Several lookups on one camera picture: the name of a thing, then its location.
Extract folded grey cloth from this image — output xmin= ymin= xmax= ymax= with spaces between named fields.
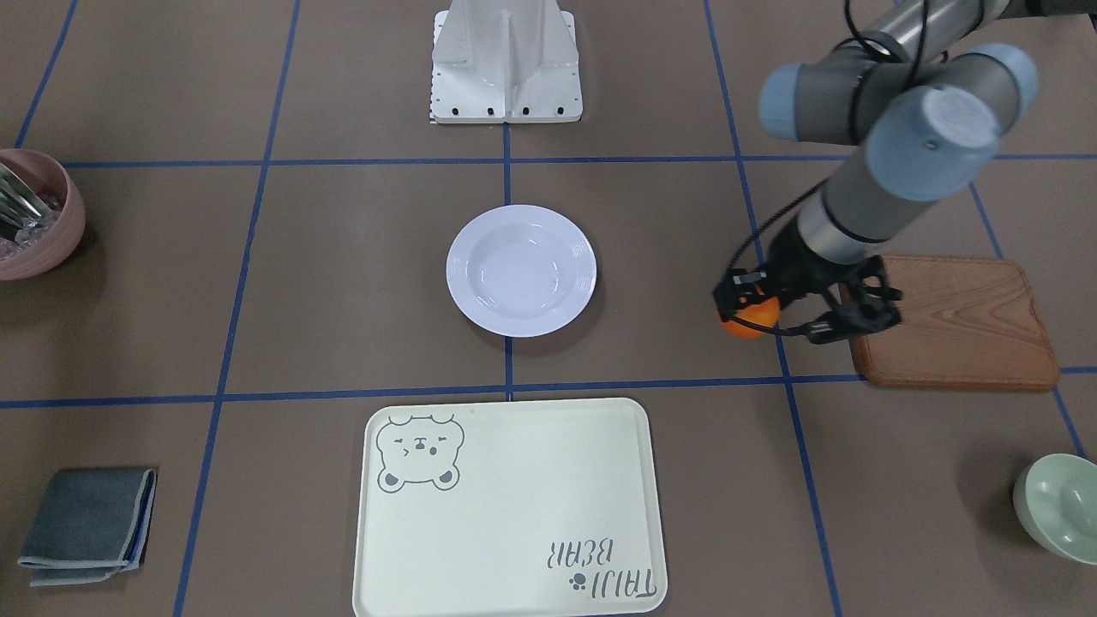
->
xmin=16 ymin=465 xmax=159 ymax=587

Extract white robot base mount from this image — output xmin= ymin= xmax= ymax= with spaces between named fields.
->
xmin=429 ymin=1 xmax=584 ymax=125

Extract light green bowl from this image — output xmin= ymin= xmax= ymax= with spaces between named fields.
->
xmin=1011 ymin=453 xmax=1096 ymax=566

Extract brown wood-grain tray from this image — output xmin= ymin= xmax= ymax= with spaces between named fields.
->
xmin=849 ymin=256 xmax=1059 ymax=392

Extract orange mandarin fruit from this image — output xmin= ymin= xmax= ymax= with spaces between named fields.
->
xmin=721 ymin=298 xmax=781 ymax=339

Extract clear cutlery in bowl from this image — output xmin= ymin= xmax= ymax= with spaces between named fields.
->
xmin=1 ymin=164 xmax=63 ymax=261

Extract pink bowl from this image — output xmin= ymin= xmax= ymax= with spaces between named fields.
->
xmin=1 ymin=148 xmax=86 ymax=281

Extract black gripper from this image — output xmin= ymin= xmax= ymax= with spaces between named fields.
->
xmin=713 ymin=221 xmax=902 ymax=344

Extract cream bear print tray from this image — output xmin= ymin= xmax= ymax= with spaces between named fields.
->
xmin=352 ymin=399 xmax=668 ymax=616

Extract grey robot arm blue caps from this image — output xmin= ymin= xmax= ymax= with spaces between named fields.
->
xmin=712 ymin=1 xmax=1094 ymax=344

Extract white round plate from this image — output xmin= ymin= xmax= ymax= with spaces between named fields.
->
xmin=444 ymin=204 xmax=599 ymax=338

